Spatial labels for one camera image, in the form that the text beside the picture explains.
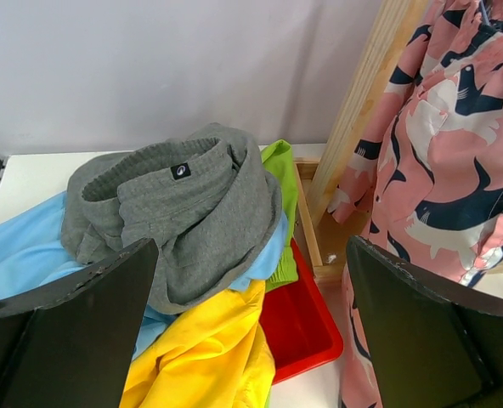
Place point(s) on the wooden clothes rack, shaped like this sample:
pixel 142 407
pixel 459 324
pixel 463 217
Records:
pixel 326 238

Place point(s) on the pink shark-print shorts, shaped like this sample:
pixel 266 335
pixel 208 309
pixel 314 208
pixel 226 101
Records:
pixel 428 168

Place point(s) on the light blue shorts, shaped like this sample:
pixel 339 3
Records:
pixel 31 255

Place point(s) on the yellow shorts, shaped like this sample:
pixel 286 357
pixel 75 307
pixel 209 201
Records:
pixel 213 355

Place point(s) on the grey shorts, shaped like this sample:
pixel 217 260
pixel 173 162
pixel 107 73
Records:
pixel 206 201

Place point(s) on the red plastic tray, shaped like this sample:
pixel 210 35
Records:
pixel 298 326

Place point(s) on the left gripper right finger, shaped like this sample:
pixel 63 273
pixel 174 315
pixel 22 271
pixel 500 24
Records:
pixel 432 341

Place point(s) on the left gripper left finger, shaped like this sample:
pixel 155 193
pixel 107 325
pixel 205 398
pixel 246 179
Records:
pixel 70 343

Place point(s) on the lime green shorts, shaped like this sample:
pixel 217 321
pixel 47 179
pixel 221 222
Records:
pixel 278 159

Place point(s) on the blue wire hanger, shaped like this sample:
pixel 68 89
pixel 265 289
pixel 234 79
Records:
pixel 484 7

